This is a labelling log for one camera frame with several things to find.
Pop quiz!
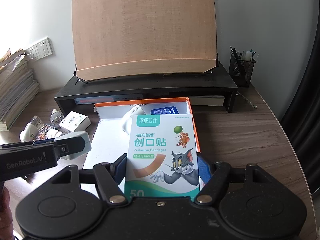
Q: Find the playing cards box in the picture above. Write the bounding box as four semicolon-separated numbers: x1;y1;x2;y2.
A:
35;124;53;141

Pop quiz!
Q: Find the teal adhesive bandage box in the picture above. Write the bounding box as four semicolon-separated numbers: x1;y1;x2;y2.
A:
124;115;200;199

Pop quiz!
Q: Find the blue dental floss box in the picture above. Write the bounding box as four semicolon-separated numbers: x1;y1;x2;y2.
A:
150;106;179;115

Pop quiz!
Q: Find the white USB charger cube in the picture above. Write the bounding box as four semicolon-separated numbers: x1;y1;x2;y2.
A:
54;132;91;160

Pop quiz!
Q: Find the small white plug device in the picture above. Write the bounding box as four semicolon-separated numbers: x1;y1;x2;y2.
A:
121;105;145;135

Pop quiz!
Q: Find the left hand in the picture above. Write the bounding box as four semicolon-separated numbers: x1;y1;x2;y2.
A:
0;188;14;240

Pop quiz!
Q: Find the white mosquito repellent plug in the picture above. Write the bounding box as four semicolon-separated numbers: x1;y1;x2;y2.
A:
20;116;44;142

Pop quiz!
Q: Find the orange white cardboard box lid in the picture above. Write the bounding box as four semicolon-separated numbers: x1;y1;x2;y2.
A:
83;97;192;169

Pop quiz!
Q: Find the clear liquid refill bottle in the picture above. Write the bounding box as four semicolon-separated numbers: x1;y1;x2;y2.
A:
50;109;65;127

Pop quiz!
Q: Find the white medicine box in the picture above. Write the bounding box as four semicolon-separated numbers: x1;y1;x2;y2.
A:
59;111;91;133

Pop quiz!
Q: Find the stack of books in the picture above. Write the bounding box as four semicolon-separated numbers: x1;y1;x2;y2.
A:
1;49;40;131

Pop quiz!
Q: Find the black monitor riser stand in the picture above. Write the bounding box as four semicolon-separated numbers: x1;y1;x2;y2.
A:
54;64;238;115

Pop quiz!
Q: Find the black mesh pen holder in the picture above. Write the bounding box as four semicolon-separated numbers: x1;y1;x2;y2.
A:
228;47;256;88

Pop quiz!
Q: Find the wooden book stand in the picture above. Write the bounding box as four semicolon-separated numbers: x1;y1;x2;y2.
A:
72;0;217;81

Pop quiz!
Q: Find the white wall socket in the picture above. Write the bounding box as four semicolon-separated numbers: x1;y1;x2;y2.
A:
36;37;53;59
24;45;40;61

